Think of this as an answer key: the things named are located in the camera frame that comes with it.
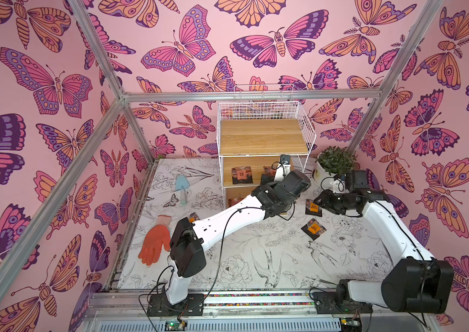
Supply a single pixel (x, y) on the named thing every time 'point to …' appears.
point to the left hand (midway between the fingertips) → (286, 178)
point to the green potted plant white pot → (332, 161)
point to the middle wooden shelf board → (256, 163)
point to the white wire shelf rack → (257, 111)
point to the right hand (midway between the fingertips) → (315, 202)
